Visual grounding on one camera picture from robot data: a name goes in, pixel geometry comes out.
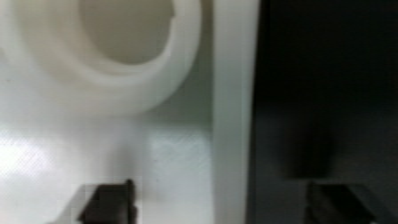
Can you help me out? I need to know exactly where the white square tabletop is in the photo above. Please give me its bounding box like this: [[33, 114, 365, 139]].
[[0, 0, 260, 224]]

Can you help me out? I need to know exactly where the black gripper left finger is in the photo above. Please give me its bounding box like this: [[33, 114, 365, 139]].
[[77, 179, 139, 224]]

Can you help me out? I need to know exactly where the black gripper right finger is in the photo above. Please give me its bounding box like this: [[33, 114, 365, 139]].
[[305, 182, 398, 224]]

